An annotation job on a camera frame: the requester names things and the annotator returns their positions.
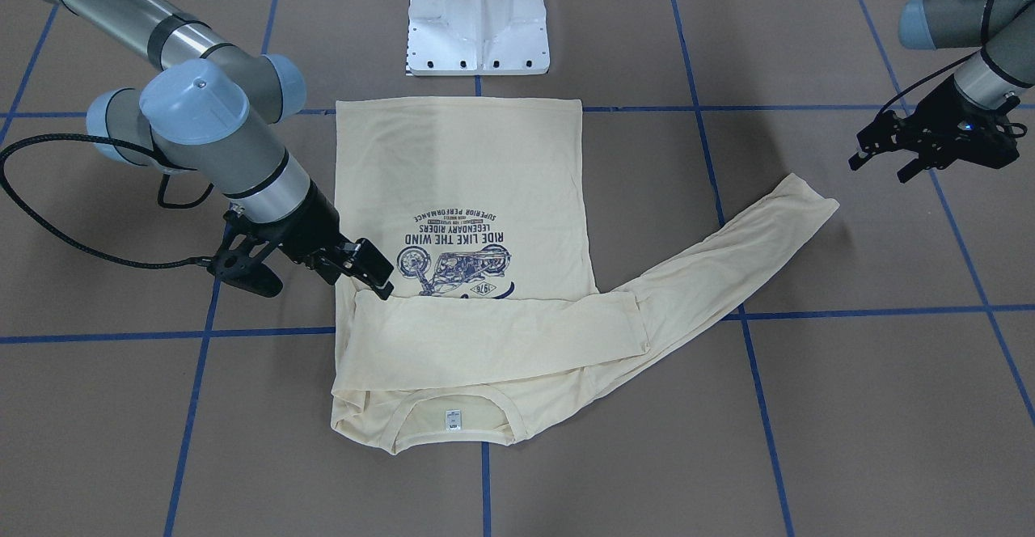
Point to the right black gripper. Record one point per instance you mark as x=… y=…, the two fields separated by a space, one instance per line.
x=310 y=232

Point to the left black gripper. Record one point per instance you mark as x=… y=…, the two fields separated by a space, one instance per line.
x=940 y=111

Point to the cream long-sleeve printed shirt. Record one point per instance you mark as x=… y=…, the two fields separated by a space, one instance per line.
x=495 y=329

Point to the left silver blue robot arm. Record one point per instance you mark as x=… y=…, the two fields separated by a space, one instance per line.
x=1000 y=34

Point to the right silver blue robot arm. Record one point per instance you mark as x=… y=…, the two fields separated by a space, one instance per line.
x=210 y=110

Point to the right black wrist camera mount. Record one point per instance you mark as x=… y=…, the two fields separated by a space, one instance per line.
x=240 y=259

